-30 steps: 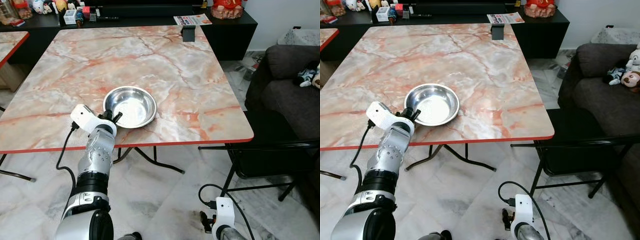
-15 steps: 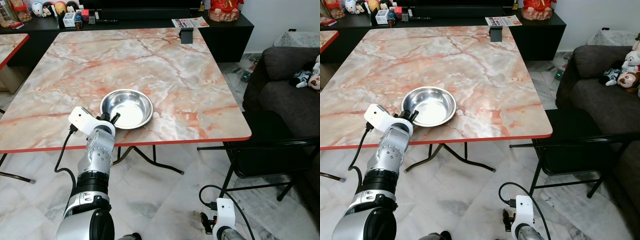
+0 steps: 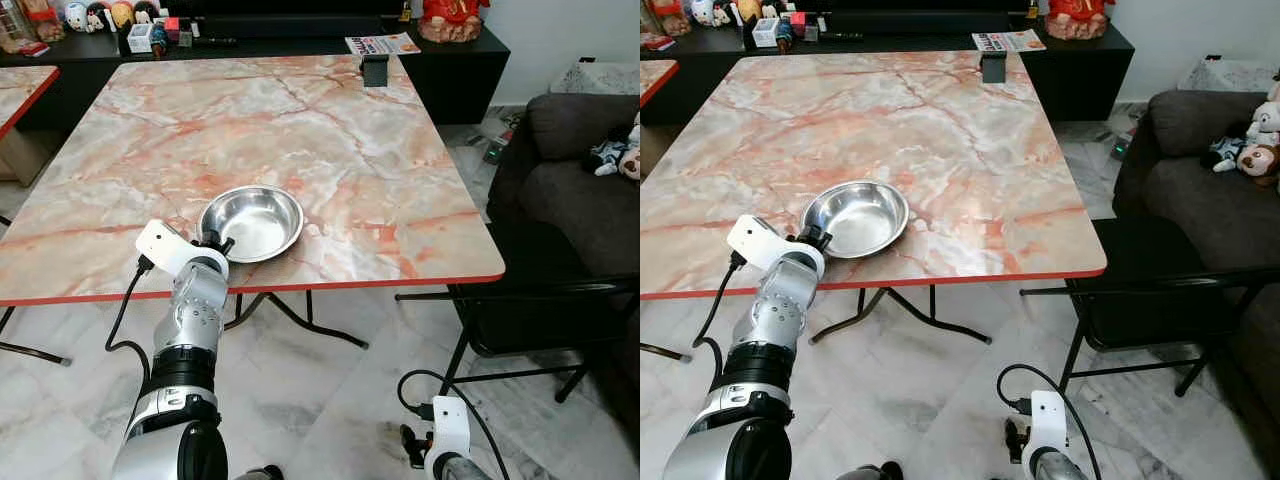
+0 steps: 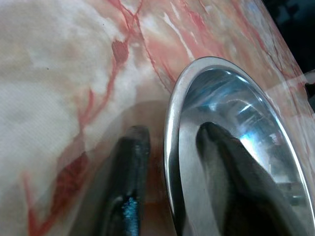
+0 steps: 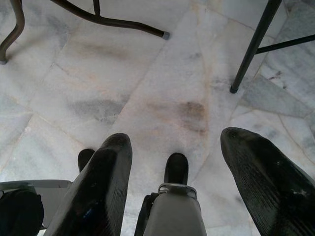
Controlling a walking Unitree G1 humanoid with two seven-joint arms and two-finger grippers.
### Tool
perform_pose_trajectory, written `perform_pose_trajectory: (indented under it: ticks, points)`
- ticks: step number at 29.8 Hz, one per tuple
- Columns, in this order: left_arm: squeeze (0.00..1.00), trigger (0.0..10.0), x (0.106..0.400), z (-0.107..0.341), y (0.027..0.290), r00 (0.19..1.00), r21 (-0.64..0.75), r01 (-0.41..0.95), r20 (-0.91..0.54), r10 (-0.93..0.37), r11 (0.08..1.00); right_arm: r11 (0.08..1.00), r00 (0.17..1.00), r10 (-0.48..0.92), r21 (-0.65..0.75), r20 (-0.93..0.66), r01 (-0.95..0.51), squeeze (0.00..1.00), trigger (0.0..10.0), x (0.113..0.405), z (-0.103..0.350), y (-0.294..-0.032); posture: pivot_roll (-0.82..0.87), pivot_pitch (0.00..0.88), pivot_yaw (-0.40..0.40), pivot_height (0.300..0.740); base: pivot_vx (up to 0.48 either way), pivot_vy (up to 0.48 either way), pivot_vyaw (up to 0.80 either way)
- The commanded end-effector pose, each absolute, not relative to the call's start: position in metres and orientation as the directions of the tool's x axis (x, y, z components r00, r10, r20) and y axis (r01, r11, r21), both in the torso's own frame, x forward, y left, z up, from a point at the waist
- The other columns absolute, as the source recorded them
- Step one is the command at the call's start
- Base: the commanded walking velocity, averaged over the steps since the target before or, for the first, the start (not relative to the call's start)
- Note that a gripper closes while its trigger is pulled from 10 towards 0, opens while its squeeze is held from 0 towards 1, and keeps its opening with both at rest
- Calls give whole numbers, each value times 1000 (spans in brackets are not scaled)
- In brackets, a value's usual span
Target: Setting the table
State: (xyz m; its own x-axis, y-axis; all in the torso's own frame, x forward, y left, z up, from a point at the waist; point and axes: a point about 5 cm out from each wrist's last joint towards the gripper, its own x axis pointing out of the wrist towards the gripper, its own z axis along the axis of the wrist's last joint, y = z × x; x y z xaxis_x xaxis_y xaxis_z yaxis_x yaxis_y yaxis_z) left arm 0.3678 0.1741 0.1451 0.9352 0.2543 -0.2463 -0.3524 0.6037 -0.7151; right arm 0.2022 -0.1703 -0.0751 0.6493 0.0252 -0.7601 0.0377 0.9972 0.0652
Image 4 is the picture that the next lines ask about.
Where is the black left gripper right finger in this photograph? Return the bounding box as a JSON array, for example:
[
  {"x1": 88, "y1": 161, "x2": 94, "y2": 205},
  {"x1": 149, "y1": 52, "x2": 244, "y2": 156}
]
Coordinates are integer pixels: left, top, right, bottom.
[{"x1": 195, "y1": 121, "x2": 314, "y2": 236}]

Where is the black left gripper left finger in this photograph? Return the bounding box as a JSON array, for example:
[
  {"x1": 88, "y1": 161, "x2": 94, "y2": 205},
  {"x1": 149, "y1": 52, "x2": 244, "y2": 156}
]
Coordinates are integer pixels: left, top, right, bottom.
[{"x1": 95, "y1": 125, "x2": 151, "y2": 236}]

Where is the round stainless steel plate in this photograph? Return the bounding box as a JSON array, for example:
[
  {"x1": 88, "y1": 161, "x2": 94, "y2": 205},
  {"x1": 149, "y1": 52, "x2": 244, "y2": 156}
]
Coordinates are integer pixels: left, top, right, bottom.
[{"x1": 163, "y1": 56, "x2": 310, "y2": 236}]

